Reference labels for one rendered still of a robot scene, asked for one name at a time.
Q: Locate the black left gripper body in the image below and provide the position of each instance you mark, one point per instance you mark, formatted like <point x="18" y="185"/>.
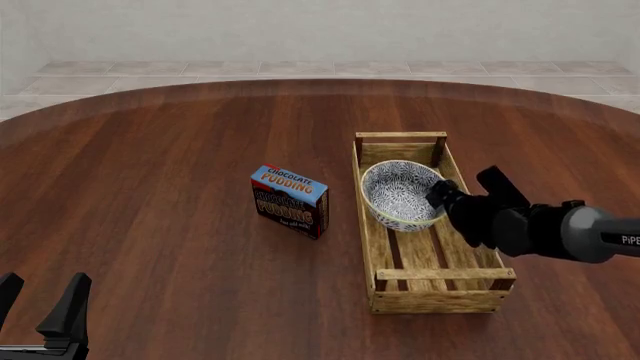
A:
<point x="35" y="352"/>

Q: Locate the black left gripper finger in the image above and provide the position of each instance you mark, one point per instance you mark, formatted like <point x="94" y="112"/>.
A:
<point x="67" y="311"/>
<point x="9" y="296"/>

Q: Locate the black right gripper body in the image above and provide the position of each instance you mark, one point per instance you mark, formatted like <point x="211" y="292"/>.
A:
<point x="472" y="221"/>

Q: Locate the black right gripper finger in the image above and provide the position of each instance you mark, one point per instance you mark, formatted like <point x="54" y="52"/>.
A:
<point x="442" y="193"/>

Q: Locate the blue patterned white bowl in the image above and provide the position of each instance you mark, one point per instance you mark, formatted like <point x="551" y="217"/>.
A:
<point x="395" y="191"/>

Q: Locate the grey and black right robot arm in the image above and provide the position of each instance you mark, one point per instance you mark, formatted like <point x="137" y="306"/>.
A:
<point x="585" y="236"/>

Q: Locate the wooden slat tray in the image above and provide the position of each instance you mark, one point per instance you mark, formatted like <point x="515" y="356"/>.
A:
<point x="430" y="296"/>

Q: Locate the chocolate pudding box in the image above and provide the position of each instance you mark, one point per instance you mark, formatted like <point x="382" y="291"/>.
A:
<point x="290" y="202"/>

